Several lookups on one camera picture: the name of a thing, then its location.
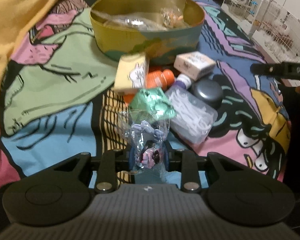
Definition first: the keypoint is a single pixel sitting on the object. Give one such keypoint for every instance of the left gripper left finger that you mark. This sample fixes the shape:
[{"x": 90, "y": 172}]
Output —
[{"x": 134, "y": 159}]

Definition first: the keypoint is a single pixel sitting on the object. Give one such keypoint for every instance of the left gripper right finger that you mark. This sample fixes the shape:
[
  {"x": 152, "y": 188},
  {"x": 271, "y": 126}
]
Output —
[{"x": 167, "y": 150}]

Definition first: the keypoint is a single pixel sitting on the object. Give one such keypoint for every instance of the bagged purple toy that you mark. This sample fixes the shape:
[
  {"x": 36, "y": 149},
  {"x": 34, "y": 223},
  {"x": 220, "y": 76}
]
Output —
[{"x": 146, "y": 135}]

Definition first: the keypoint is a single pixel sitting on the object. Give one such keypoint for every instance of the clear box of floss picks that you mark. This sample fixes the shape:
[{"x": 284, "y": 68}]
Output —
[{"x": 194, "y": 118}]

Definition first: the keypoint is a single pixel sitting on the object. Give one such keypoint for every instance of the green foil sachet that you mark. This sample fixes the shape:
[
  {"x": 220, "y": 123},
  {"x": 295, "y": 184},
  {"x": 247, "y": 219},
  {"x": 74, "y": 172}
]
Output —
[{"x": 154, "y": 103}]

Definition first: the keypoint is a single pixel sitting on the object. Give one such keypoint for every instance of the orange tube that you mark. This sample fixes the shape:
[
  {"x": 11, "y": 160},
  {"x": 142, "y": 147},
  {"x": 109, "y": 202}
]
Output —
[{"x": 157, "y": 78}]

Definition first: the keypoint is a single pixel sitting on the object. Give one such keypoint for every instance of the white tube purple cap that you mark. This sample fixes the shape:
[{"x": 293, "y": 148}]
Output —
[{"x": 183, "y": 81}]

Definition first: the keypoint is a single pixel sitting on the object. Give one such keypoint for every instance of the dark grey round case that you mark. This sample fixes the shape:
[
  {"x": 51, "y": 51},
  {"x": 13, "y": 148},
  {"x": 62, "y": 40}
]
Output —
[{"x": 209, "y": 91}]

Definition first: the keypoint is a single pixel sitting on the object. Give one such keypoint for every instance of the white cardboard box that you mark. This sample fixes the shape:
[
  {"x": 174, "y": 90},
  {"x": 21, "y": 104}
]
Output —
[{"x": 195, "y": 65}]

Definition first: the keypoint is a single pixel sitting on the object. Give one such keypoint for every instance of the bagged crochet doll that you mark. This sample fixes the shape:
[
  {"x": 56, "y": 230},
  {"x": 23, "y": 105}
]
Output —
[{"x": 173, "y": 18}]

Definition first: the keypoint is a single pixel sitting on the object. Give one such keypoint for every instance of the colourful cartoon print blanket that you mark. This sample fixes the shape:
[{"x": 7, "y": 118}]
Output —
[{"x": 57, "y": 100}]

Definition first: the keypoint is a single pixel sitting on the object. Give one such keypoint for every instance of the round colourful metal tin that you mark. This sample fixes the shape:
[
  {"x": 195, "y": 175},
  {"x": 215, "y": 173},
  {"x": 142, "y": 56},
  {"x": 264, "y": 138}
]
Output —
[{"x": 135, "y": 26}]

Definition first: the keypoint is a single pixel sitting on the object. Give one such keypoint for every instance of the white wire pet cage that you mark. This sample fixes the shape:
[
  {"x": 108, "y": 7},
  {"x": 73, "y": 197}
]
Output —
[{"x": 272, "y": 26}]

